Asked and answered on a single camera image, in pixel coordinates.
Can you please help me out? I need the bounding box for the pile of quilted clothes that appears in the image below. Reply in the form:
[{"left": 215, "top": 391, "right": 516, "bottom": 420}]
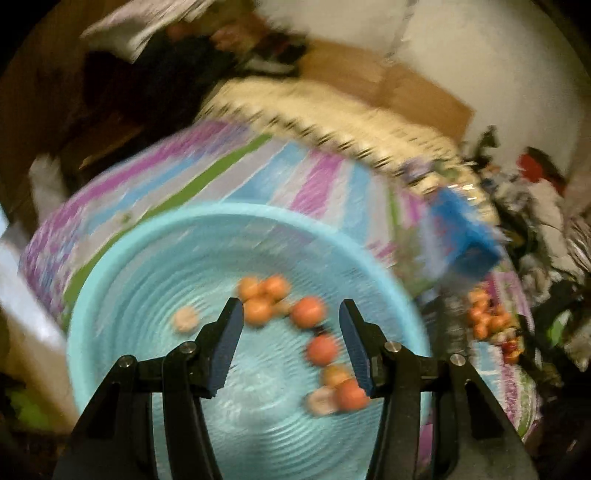
[{"left": 489, "top": 175, "right": 591, "bottom": 324}]

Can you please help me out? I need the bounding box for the brown cardboard box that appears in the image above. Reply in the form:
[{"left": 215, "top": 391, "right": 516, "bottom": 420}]
[{"left": 295, "top": 44, "right": 476, "bottom": 139}]

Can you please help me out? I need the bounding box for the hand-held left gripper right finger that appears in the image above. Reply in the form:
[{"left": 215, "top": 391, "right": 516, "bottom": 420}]
[{"left": 338, "top": 298, "right": 541, "bottom": 480}]

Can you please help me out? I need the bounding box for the cut banana chunk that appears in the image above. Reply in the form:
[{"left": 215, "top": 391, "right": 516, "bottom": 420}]
[
  {"left": 305, "top": 387, "right": 338, "bottom": 416},
  {"left": 174, "top": 307, "right": 200, "bottom": 332}
]

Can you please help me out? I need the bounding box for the white printed cloth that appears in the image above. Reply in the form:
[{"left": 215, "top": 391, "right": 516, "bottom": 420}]
[{"left": 81, "top": 0, "right": 218, "bottom": 61}]

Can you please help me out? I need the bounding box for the bumpy mandarin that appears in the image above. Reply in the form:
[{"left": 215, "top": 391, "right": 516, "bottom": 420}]
[
  {"left": 336, "top": 379, "right": 370, "bottom": 413},
  {"left": 306, "top": 335, "right": 340, "bottom": 367},
  {"left": 291, "top": 296, "right": 328, "bottom": 328}
]

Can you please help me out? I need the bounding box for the striped floral tablecloth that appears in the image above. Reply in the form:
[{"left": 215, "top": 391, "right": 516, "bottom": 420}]
[{"left": 21, "top": 120, "right": 543, "bottom": 467}]

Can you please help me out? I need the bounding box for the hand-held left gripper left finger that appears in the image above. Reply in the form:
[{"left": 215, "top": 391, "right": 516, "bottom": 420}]
[{"left": 53, "top": 296, "right": 245, "bottom": 480}]

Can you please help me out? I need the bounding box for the red cloth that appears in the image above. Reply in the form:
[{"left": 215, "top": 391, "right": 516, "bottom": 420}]
[{"left": 517, "top": 147, "right": 566, "bottom": 185}]

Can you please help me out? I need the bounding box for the smooth kumquat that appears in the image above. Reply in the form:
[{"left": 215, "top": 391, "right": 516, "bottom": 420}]
[
  {"left": 264, "top": 274, "right": 291, "bottom": 301},
  {"left": 243, "top": 298, "right": 274, "bottom": 328},
  {"left": 237, "top": 276, "right": 265, "bottom": 301},
  {"left": 322, "top": 364, "right": 354, "bottom": 387}
]

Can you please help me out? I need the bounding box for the blue rabbit print box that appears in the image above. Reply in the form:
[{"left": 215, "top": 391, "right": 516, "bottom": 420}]
[{"left": 427, "top": 187, "right": 504, "bottom": 278}]

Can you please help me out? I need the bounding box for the light blue plastic basket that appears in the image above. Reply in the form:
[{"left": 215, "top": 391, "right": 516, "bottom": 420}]
[{"left": 67, "top": 202, "right": 434, "bottom": 480}]

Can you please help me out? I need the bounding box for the pile of mandarins and kumquats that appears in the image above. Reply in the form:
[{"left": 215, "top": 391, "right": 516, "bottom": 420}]
[{"left": 466, "top": 286, "right": 515, "bottom": 342}]

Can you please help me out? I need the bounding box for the dark cloth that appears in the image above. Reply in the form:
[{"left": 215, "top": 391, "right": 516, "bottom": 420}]
[{"left": 83, "top": 32, "right": 296, "bottom": 134}]

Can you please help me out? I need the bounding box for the green cloth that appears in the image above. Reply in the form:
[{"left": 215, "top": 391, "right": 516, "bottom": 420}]
[{"left": 9, "top": 388, "right": 51, "bottom": 430}]

